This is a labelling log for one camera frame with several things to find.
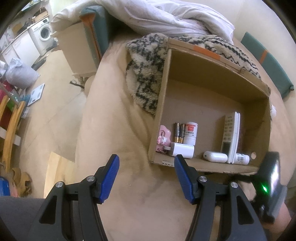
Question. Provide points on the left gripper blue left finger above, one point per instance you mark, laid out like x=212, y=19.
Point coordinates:
x=105, y=177

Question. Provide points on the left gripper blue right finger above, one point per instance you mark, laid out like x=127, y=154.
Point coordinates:
x=187, y=177

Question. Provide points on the black gold battery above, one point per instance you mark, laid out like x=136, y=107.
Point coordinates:
x=182, y=133
x=176, y=132

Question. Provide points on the pink cartoon toy keychain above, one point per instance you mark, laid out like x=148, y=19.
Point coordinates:
x=163, y=140

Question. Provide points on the small white tube bottle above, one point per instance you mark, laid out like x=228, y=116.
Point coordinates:
x=241, y=159

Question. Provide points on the white remote control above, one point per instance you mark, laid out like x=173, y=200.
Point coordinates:
x=231, y=136

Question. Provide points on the white USB charger block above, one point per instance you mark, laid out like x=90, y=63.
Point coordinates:
x=187, y=151

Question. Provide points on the white earbuds case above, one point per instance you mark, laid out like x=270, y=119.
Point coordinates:
x=215, y=157

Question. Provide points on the light wooden board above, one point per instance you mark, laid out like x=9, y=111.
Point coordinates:
x=59, y=169

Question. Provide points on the brown cardboard box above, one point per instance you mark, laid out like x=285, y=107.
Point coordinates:
x=203, y=87

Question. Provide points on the white bathroom scale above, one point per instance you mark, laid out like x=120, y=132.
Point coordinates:
x=36, y=94

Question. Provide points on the teal cushion orange stripe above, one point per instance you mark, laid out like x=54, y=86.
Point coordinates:
x=269, y=63

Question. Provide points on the cream black patterned fuzzy blanket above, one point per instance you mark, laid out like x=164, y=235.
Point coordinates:
x=148, y=54

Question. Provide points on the beige wooden cabinet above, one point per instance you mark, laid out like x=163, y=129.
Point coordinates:
x=78, y=50

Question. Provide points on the grey white plastic bag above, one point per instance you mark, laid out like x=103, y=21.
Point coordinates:
x=20, y=74

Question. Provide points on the white washing machine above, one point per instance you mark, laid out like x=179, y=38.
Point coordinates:
x=41, y=35

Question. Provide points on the teal mattress edge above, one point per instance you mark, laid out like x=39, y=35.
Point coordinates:
x=96, y=21

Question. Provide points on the white duvet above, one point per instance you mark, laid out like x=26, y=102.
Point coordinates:
x=171, y=18

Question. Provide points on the wooden chair frame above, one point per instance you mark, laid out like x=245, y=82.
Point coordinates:
x=10, y=135

